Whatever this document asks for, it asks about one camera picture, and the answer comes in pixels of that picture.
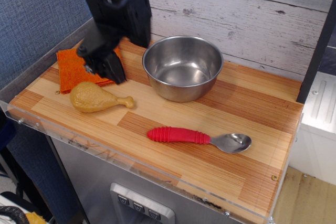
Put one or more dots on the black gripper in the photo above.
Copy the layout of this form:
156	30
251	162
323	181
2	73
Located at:
114	19

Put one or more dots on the red handled metal spoon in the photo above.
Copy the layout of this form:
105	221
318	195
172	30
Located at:
229	143

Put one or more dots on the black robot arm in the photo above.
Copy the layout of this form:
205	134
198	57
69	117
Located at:
113	20

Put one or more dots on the orange folded towel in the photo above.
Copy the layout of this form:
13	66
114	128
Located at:
72	71

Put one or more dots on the plastic toy chicken drumstick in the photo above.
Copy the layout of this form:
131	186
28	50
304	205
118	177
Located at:
88	97

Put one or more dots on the stainless steel bowl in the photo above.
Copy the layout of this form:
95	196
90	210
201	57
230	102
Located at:
182	68

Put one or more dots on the stainless steel cabinet front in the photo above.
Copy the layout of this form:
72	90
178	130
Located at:
92	176

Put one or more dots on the clear acrylic edge guard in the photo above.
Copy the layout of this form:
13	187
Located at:
198	181

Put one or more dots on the silver button control panel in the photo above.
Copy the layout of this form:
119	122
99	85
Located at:
132	207

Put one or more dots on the yellow black object bottom left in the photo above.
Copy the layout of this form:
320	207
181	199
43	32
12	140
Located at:
12	214

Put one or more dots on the white appliance at right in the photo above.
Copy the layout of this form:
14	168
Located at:
313	151

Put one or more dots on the black right vertical post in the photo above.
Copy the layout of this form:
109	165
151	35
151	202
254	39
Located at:
317	55

